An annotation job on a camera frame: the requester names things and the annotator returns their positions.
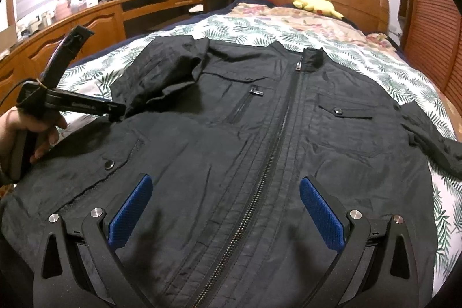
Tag louvered wooden wardrobe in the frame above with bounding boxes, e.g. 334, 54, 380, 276
403, 0, 461, 110

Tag yellow plush toy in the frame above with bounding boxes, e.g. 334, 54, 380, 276
292, 0, 344, 20

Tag person's left hand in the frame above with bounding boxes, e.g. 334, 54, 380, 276
1, 106, 67, 184

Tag palm leaf print bedspread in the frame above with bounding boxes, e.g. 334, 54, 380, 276
59, 15, 461, 292

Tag black zip-up jacket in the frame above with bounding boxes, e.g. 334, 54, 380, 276
1, 36, 461, 307

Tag floral pillow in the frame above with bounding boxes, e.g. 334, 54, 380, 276
230, 2, 396, 52

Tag wooden desk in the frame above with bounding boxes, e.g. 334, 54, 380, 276
1, 0, 203, 112

